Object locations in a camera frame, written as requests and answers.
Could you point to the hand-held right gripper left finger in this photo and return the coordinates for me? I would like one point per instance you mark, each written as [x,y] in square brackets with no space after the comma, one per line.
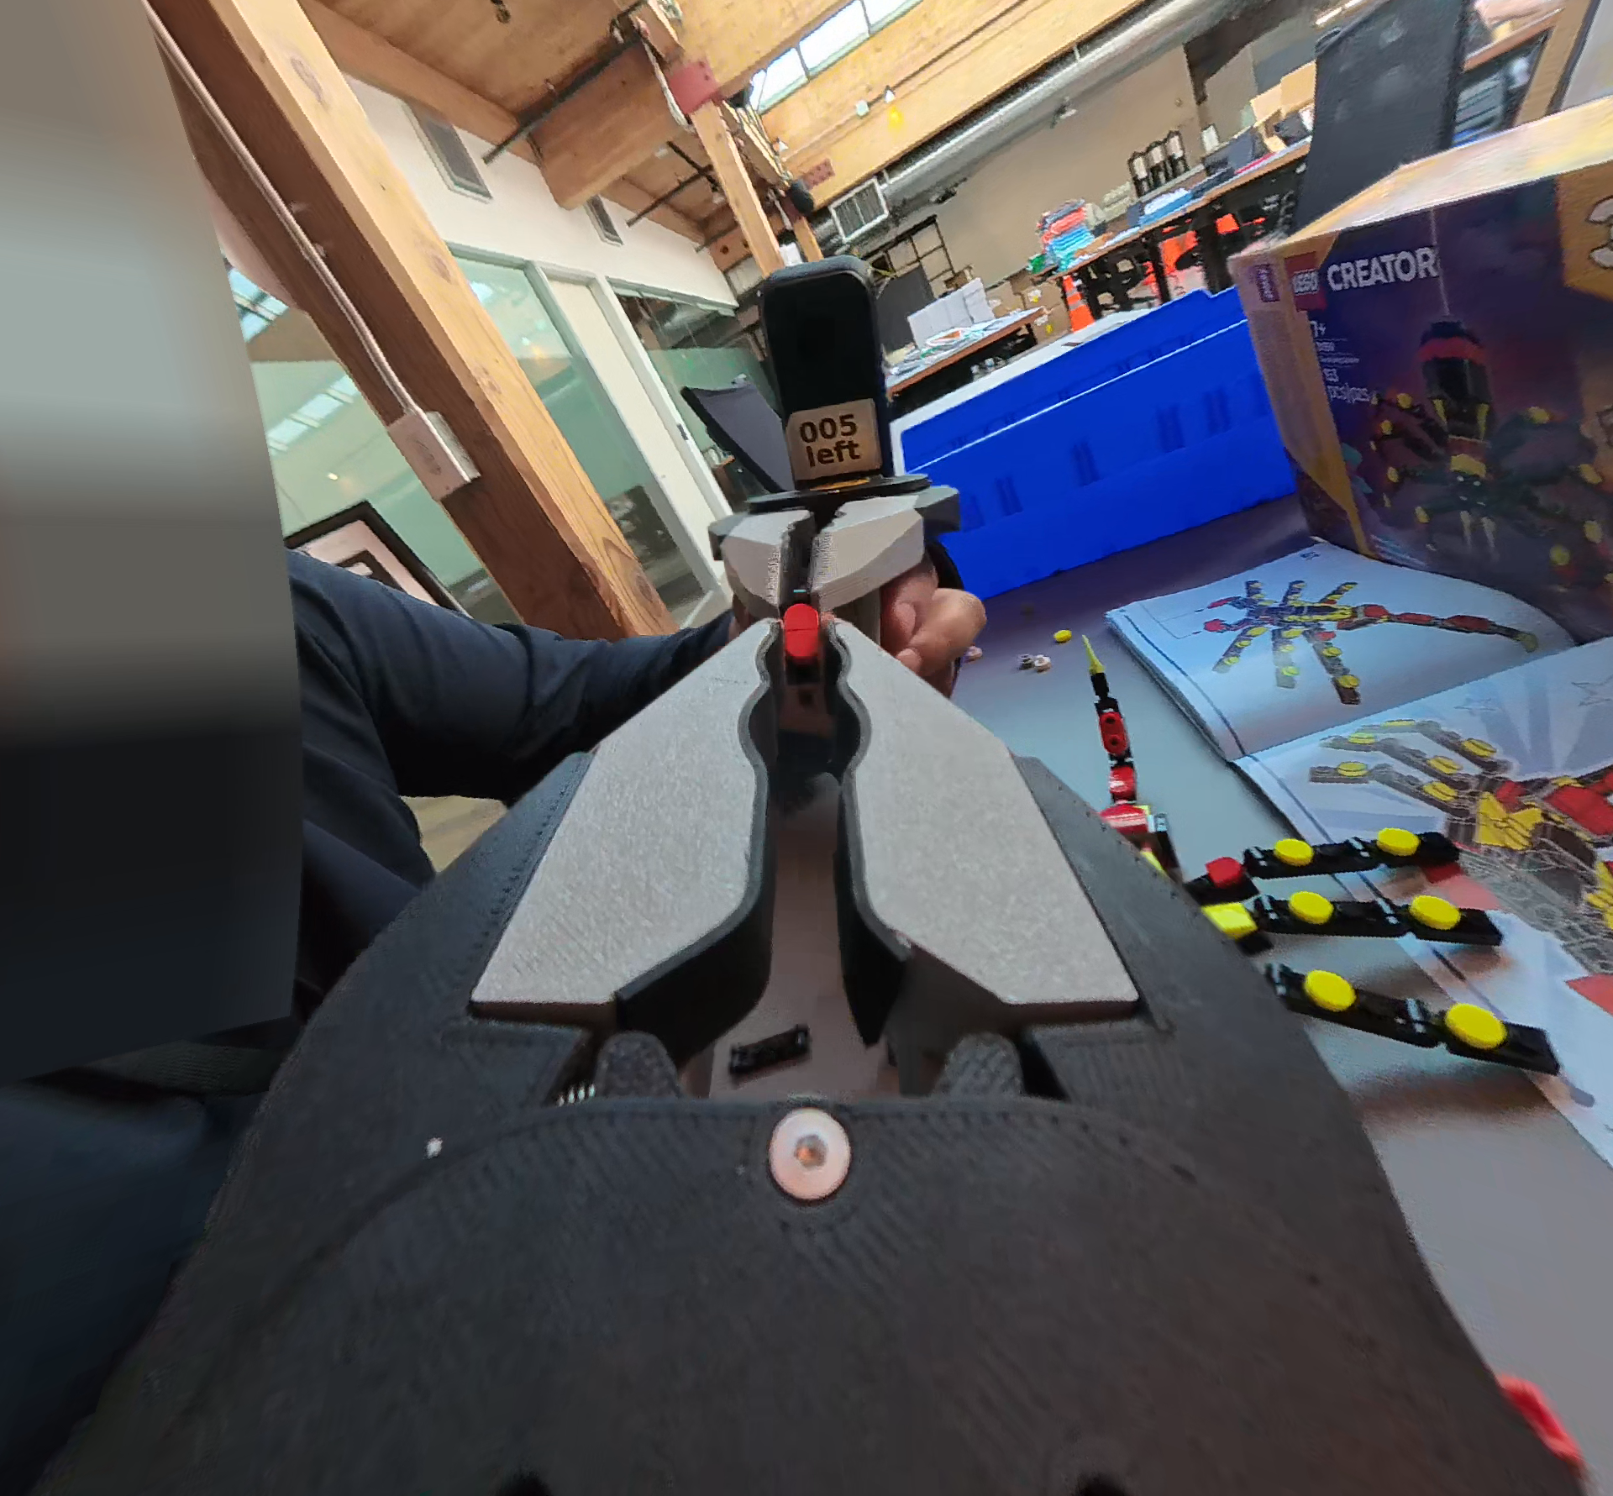
[627,867]

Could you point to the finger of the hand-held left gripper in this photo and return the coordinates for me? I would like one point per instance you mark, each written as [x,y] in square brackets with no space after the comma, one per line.
[872,554]
[753,561]

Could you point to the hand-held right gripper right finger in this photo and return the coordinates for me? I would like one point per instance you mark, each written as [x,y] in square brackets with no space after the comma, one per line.
[981,883]

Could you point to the small red lego piece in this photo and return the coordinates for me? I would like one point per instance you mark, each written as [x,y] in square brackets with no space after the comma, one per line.
[799,627]

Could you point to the person's left forearm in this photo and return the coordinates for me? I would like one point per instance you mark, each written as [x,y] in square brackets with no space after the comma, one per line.
[502,690]

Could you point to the flat black lego plate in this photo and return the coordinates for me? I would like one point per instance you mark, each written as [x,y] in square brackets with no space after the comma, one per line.
[766,1052]

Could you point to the lego instruction booklet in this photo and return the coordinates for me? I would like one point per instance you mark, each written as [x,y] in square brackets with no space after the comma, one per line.
[1263,666]

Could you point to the black yellow lego scorpion model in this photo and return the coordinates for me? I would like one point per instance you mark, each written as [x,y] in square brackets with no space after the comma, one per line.
[1350,916]

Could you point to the lego set box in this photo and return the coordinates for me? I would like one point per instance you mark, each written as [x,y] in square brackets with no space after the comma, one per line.
[1450,389]

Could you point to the red square lego brick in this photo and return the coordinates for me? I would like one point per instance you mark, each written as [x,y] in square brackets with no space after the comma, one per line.
[1543,1415]

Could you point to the person's left hand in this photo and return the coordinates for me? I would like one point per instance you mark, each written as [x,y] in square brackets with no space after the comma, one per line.
[932,632]

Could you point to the blue plastic bin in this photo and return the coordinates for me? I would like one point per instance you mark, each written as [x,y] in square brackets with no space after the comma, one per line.
[1098,440]

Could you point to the framed picture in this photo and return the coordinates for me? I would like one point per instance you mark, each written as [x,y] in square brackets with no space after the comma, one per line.
[366,554]

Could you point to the long workbench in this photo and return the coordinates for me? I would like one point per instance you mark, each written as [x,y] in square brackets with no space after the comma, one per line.
[1213,196]

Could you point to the black mesh office chair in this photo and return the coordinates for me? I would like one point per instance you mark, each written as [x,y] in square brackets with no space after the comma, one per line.
[1388,83]

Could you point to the wooden post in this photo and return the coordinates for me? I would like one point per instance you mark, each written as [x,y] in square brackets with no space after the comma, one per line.
[412,261]

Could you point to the metal air duct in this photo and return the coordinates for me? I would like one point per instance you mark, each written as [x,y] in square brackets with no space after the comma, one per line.
[1113,45]

